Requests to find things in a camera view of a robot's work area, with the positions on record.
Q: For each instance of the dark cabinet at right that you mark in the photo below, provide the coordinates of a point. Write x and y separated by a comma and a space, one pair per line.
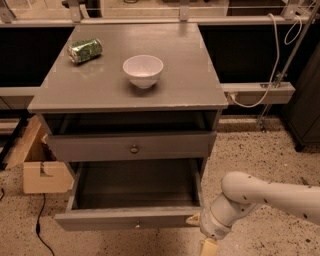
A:
302, 113

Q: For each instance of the grey metal diagonal pole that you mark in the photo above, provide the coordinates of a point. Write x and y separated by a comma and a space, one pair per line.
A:
276, 81

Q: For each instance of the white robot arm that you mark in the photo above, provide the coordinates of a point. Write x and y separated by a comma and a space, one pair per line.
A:
243, 194

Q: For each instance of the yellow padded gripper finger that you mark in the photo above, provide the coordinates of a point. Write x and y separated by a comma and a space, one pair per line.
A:
193, 220
209, 247

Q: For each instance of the grey wooden drawer cabinet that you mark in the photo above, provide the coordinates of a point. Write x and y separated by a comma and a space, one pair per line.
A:
97, 97

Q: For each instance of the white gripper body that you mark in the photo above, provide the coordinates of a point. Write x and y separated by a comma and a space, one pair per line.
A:
212, 225

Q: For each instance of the green crushed soda can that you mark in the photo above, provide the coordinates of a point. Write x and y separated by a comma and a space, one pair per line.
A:
84, 50

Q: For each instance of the white bowl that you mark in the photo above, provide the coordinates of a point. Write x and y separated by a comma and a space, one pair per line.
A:
143, 71

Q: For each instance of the grey top drawer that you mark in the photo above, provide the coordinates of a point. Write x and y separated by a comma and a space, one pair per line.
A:
131, 146

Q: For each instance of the grey drawer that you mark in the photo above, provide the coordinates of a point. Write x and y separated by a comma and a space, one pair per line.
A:
136, 194
131, 146

